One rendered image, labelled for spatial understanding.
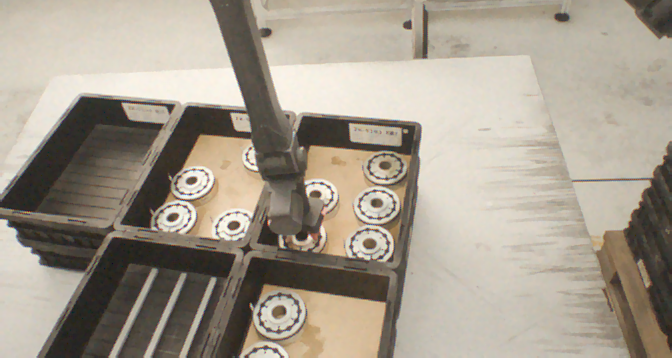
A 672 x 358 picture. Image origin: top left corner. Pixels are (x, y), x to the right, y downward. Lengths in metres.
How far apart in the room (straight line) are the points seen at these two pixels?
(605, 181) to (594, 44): 0.94
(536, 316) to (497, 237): 0.21
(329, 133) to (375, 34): 1.88
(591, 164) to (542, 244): 1.22
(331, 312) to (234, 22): 0.59
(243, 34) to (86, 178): 0.79
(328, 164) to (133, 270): 0.50
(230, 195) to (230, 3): 0.62
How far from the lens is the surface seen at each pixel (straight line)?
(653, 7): 0.97
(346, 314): 1.12
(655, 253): 2.00
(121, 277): 1.28
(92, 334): 1.24
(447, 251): 1.35
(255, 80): 0.87
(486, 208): 1.44
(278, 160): 0.96
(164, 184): 1.38
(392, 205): 1.22
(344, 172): 1.33
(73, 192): 1.50
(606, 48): 3.23
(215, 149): 1.45
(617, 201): 2.49
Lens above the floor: 1.83
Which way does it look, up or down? 48 degrees down
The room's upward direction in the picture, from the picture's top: 7 degrees counter-clockwise
